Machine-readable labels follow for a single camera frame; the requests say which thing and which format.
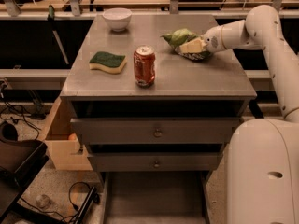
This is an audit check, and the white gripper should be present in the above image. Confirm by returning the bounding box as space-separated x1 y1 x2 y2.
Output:
179 26 223 53

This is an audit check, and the green jalapeno chip bag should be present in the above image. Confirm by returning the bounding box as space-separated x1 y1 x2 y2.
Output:
162 28 210 61

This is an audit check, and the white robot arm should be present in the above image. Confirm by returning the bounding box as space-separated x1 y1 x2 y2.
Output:
179 5 299 224

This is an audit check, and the grey metal drawer cabinet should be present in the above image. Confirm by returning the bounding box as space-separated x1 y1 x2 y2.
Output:
60 14 258 185

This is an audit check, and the grey top drawer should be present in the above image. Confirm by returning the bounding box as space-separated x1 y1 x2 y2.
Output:
71 118 240 145

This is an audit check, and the grey middle drawer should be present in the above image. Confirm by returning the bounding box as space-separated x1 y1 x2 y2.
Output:
88 152 222 172

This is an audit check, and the grey open bottom drawer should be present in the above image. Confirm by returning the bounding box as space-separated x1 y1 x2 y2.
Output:
100 171 212 224

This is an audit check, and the red soda can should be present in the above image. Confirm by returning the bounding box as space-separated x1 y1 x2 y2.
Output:
134 45 155 88

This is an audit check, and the white ceramic bowl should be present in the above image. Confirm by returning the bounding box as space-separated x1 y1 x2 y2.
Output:
103 7 132 32

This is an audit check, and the green yellow sponge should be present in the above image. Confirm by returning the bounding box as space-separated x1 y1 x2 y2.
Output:
89 51 127 74

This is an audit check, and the orange ball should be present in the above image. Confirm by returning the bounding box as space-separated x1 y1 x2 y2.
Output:
68 133 77 141

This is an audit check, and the wooden box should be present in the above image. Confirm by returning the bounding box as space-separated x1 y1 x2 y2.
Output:
42 97 92 171

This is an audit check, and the black power strip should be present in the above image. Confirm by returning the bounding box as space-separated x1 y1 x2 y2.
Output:
74 187 99 224

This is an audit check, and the black tray cart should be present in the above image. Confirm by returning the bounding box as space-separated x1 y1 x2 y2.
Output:
0 121 49 219

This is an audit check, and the green handled tool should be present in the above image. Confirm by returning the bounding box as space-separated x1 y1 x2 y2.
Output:
47 5 69 65

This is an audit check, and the black cable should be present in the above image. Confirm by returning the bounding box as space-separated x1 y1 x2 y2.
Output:
67 181 101 213

